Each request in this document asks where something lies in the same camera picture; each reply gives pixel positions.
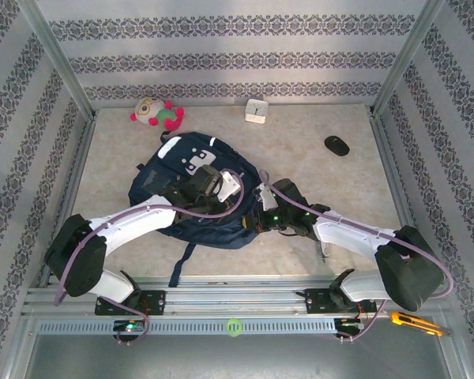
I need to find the navy blue backpack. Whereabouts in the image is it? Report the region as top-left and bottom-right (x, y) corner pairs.
(128, 131), (268, 288)

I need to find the black computer mouse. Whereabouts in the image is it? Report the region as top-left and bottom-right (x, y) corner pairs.
(324, 135), (351, 158)

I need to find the pink white plush toy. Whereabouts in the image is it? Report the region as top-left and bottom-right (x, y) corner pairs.
(129, 97), (186, 133)

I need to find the white alarm clock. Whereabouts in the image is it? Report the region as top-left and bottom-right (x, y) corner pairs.
(244, 98), (269, 125)

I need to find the yellow utility knife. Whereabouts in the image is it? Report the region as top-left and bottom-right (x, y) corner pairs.
(390, 311), (446, 337)

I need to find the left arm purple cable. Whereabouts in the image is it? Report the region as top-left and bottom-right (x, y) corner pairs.
(54, 168), (246, 347)

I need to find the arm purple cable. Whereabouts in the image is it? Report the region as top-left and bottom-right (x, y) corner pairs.
(54, 168), (246, 347)
(258, 169), (455, 343)

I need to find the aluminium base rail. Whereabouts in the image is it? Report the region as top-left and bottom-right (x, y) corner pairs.
(21, 276), (451, 317)

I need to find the green tape ring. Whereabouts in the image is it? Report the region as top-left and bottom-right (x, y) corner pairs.
(225, 317), (244, 337)

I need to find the aluminium table side rail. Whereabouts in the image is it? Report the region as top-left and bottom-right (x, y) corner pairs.
(369, 114), (434, 285)
(39, 118), (98, 289)

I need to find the slotted grey cable duct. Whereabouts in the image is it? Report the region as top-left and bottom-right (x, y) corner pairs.
(35, 317), (337, 336)

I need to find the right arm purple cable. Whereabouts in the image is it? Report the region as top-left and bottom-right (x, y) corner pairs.
(258, 169), (455, 343)

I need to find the aluminium frame post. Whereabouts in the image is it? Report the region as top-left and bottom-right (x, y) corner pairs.
(17, 0), (100, 122)
(369, 0), (446, 119)

